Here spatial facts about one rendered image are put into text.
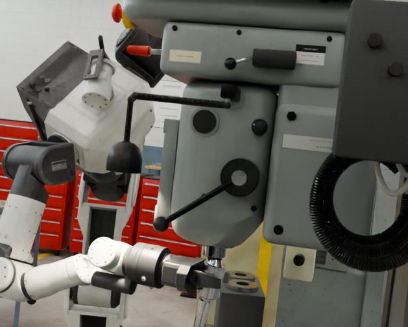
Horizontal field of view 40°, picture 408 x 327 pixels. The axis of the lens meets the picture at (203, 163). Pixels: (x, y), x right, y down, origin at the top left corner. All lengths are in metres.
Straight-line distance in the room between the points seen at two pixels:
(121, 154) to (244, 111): 0.26
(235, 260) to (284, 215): 1.93
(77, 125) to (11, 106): 10.30
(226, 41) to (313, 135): 0.23
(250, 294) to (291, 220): 0.56
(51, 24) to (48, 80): 10.01
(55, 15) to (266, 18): 10.56
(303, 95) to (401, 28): 0.30
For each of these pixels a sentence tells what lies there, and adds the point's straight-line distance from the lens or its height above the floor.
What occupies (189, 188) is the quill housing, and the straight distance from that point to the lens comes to 1.06.
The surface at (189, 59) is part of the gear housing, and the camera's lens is 1.04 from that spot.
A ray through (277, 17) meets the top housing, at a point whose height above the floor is 1.74.
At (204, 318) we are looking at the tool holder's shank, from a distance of 1.20.
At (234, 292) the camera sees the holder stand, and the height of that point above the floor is 1.11.
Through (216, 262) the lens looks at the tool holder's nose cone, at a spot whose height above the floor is 1.27.
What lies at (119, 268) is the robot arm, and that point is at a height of 1.22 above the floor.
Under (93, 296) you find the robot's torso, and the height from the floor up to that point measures 0.99.
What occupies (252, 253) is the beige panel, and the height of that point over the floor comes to 0.94.
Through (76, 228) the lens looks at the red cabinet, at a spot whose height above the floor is 0.35.
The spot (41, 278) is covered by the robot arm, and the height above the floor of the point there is 1.17.
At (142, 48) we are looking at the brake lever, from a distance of 1.29.
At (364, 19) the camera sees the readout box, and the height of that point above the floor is 1.70.
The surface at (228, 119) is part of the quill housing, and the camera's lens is 1.04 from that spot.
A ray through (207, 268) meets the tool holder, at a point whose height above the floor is 1.26.
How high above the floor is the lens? 1.53
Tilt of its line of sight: 3 degrees down
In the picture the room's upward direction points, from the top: 6 degrees clockwise
